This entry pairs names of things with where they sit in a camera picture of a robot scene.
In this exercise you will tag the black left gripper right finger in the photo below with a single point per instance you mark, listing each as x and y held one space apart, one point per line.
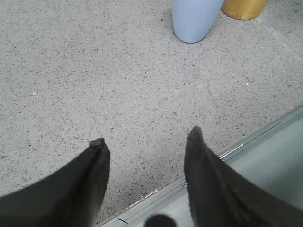
221 197

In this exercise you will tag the bamboo wooden cylinder holder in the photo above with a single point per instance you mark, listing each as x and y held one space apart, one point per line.
243 9

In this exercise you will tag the blue plastic cup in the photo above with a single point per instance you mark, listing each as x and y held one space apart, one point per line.
192 19

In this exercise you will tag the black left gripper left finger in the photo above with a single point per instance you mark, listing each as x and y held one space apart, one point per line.
70 197

